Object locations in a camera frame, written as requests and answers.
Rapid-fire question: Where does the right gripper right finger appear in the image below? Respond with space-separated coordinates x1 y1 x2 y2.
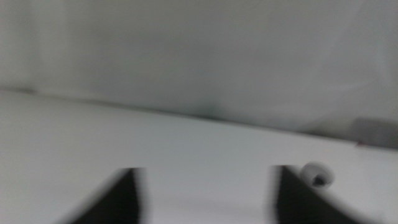
270 164 364 224

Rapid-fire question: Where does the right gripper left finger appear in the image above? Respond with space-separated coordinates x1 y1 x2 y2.
67 167 150 224

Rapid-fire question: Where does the grey background box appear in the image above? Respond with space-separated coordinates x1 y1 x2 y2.
350 117 398 149

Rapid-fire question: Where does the white fabric curtain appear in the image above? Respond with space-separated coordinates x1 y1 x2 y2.
0 0 398 147

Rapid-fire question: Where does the round table cable grommet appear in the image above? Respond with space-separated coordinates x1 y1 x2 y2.
300 162 335 190

